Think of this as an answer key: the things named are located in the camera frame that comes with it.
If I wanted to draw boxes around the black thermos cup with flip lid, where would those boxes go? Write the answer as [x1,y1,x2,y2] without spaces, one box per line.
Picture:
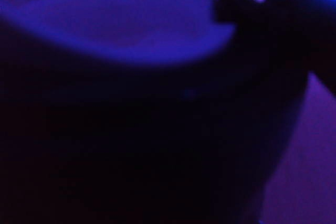
[0,0,336,224]

